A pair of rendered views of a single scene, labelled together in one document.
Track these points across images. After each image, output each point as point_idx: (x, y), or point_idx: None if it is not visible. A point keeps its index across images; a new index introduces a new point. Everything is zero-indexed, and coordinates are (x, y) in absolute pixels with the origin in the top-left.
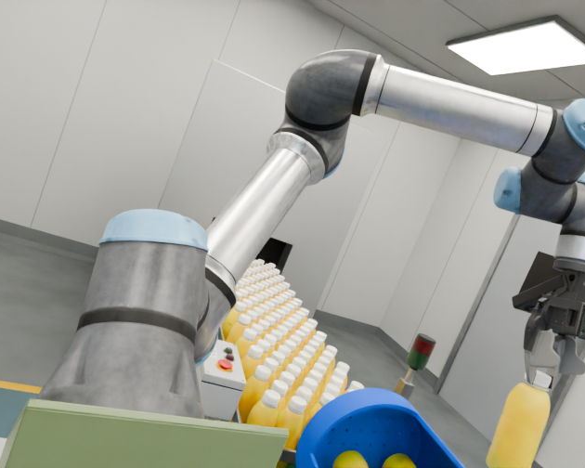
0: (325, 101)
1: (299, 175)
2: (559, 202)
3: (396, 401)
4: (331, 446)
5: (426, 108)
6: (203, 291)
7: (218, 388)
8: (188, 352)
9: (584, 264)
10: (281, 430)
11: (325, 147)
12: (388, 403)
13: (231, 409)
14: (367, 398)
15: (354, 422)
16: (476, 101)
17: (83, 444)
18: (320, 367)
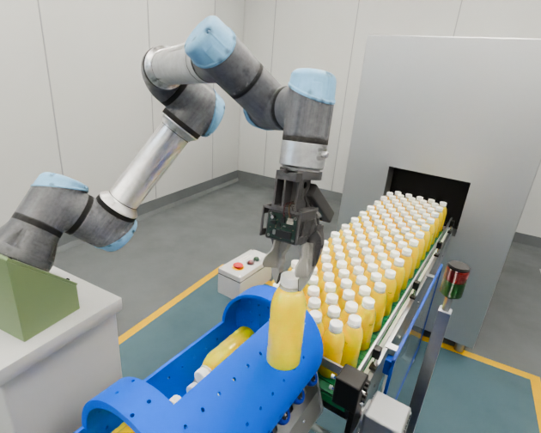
0: (148, 88)
1: (163, 137)
2: (266, 112)
3: (269, 295)
4: (253, 324)
5: (163, 73)
6: (65, 206)
7: (227, 278)
8: (29, 230)
9: (281, 167)
10: (4, 258)
11: (177, 113)
12: (258, 295)
13: (237, 294)
14: (252, 290)
15: (262, 309)
16: (171, 57)
17: None
18: (344, 282)
